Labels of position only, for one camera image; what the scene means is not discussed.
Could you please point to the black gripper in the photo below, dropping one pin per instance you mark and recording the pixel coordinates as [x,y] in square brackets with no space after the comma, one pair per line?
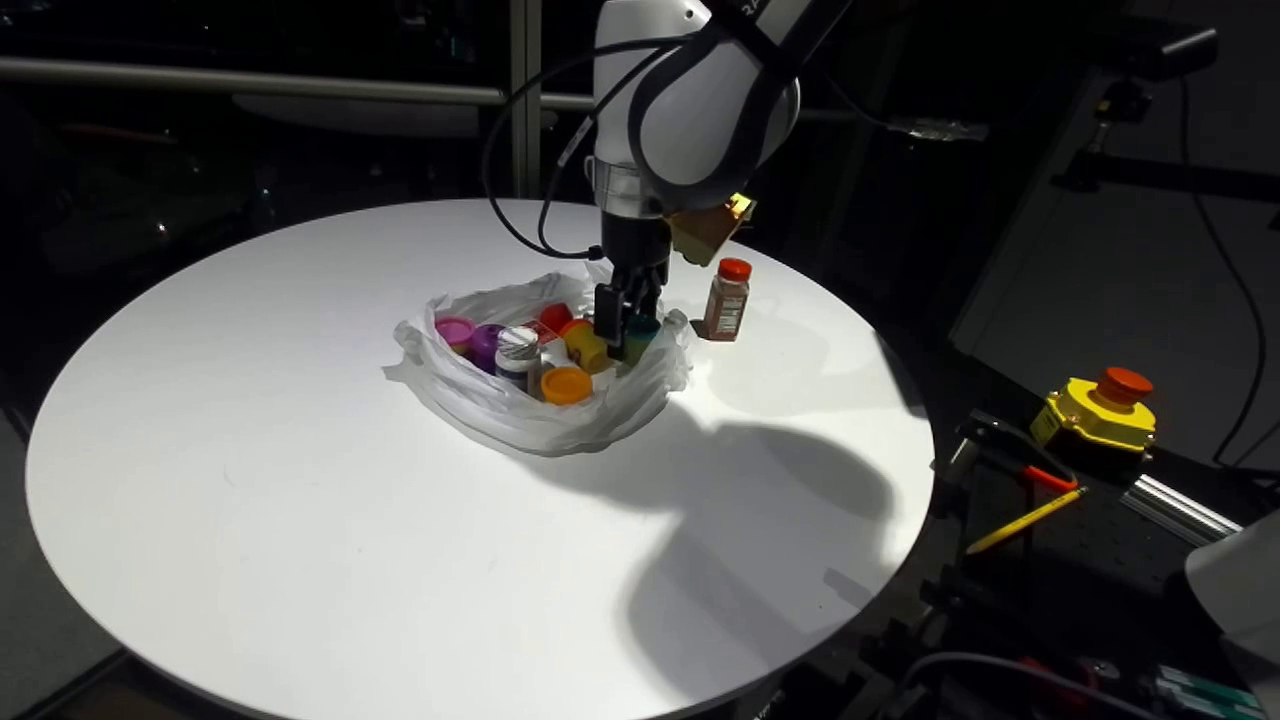
[633,247]

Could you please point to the round red item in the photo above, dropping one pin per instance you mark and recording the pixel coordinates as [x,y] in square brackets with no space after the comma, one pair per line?
[554,317]

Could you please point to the spice jar with red lid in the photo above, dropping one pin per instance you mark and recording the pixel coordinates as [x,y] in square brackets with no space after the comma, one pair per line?
[727,303]

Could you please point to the translucent white plastic bag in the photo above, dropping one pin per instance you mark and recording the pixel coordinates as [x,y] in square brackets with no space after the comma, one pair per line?
[532,424]

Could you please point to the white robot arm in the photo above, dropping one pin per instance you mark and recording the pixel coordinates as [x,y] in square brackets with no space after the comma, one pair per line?
[702,93]

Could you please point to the purple container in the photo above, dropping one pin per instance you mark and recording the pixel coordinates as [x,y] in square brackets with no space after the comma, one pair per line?
[464,337]

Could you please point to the horizontal metal railing bar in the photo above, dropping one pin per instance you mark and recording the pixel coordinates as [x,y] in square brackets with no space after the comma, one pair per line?
[264,80]

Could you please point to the yellow rod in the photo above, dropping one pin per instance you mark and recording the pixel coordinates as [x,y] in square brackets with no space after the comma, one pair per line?
[1027,523]

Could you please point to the yellow emergency stop button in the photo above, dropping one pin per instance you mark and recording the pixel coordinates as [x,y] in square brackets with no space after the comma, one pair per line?
[1098,404]

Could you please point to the pale grey rounded object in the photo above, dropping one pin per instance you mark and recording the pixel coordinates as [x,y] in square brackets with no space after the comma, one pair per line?
[1241,584]

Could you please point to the brown taped wrist camera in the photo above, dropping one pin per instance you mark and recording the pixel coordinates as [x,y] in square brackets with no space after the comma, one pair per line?
[707,225]

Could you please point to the vertical metal post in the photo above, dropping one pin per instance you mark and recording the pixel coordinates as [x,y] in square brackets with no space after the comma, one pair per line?
[527,106]

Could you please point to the black mounted camera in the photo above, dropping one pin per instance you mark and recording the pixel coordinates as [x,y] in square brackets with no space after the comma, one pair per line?
[1134,66]

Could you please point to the aluminium profile rail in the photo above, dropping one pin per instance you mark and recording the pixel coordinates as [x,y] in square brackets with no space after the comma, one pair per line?
[1182,505]

